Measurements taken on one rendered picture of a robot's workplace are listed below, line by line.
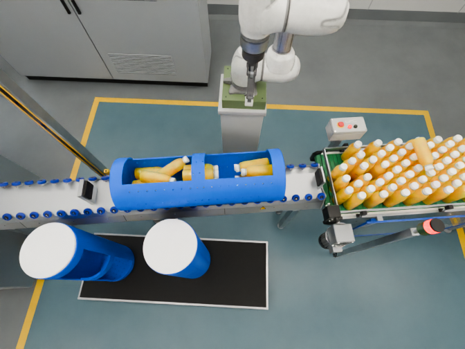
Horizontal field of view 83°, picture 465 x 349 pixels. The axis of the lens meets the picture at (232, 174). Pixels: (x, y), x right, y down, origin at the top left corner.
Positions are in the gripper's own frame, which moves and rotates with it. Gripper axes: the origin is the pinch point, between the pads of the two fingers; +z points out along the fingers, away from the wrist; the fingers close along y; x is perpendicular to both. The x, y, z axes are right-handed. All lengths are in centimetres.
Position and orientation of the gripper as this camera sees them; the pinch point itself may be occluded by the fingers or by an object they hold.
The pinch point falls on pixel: (249, 89)
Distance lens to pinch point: 106.8
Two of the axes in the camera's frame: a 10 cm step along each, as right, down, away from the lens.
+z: -0.1, 3.8, 9.2
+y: 0.6, -9.2, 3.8
